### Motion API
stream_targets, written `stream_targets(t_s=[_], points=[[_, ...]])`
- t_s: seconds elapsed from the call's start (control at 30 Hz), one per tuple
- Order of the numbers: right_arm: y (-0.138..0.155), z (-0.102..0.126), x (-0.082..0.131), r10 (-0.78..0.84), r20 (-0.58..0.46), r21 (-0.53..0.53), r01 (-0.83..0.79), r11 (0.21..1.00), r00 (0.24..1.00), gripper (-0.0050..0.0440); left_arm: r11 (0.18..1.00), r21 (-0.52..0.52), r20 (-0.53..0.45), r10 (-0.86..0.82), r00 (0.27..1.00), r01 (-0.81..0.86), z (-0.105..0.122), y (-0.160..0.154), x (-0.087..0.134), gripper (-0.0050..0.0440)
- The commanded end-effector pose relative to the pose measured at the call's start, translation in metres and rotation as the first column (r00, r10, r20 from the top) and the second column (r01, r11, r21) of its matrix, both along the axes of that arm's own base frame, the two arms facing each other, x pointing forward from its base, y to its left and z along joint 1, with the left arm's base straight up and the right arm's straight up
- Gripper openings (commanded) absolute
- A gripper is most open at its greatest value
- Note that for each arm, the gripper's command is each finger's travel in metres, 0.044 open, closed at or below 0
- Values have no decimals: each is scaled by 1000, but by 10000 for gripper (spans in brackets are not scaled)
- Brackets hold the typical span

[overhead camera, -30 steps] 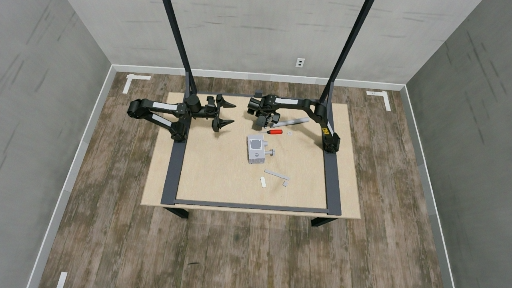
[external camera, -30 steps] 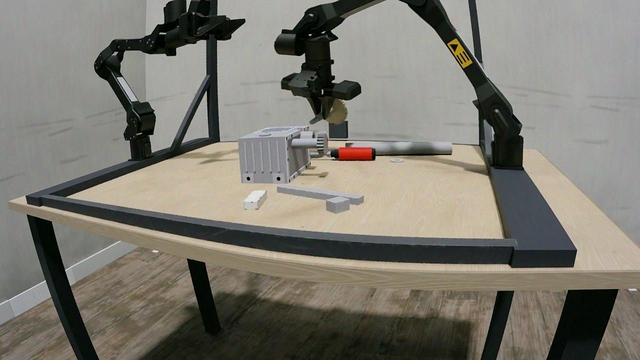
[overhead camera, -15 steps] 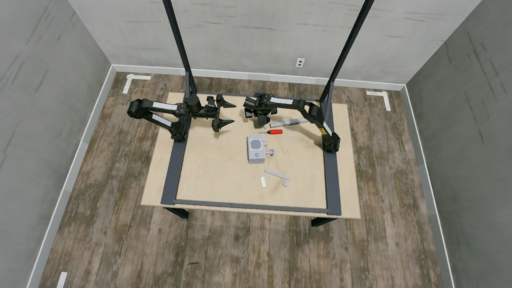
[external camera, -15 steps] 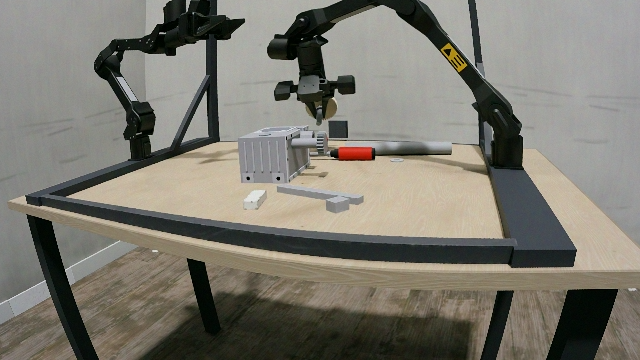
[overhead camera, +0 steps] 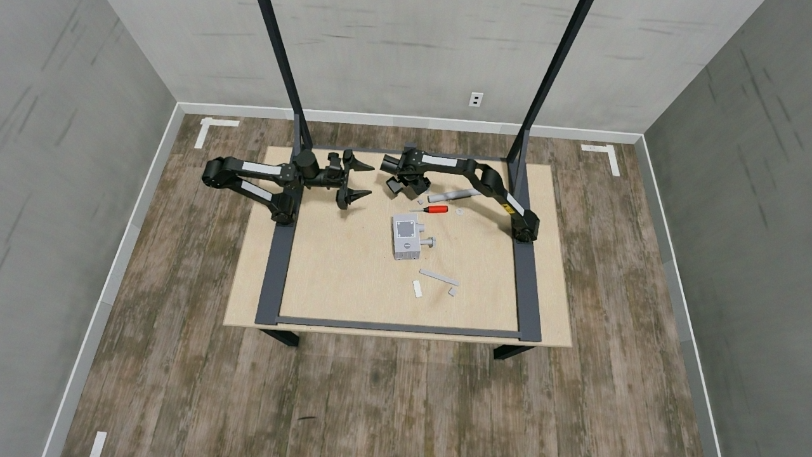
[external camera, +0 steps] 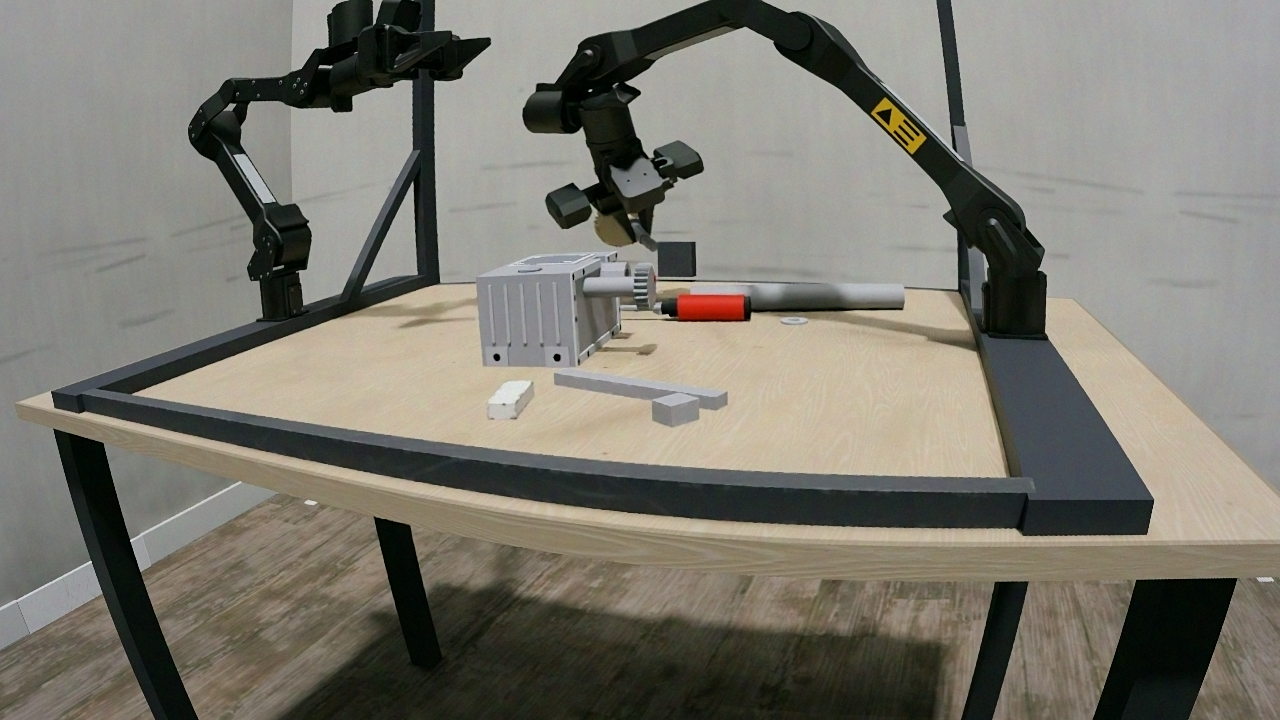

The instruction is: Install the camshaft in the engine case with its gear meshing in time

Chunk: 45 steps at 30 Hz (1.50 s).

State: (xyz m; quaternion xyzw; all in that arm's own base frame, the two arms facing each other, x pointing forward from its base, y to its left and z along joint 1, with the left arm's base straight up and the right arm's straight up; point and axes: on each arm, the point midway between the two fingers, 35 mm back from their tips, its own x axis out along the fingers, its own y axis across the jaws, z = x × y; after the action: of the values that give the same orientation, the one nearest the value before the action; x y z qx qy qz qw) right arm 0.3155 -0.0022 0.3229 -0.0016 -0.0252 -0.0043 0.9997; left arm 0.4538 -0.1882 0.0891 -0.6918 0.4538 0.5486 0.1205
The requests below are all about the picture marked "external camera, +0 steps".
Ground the red-handled screwdriver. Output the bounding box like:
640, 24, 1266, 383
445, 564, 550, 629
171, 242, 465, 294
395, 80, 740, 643
650, 295, 751, 322

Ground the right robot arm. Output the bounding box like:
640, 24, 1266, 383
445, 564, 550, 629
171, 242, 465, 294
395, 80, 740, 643
188, 0, 422, 322

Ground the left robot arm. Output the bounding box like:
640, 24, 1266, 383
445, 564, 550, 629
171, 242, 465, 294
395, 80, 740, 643
522, 0, 1048, 341

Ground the white rectangular block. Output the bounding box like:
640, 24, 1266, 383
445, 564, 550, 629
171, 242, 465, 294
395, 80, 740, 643
486, 380, 535, 420

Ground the dark grey rail border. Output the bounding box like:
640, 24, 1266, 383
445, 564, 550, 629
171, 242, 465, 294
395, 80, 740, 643
51, 275, 1155, 536

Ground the grey camshaft with large gear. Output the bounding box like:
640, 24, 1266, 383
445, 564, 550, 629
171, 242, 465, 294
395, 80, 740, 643
593, 211, 658, 252

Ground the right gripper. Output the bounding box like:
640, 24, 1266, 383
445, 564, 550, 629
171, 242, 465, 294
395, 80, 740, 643
356, 24, 492, 90

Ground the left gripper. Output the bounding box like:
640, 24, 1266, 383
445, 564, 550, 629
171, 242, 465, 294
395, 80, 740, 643
545, 128, 704, 243

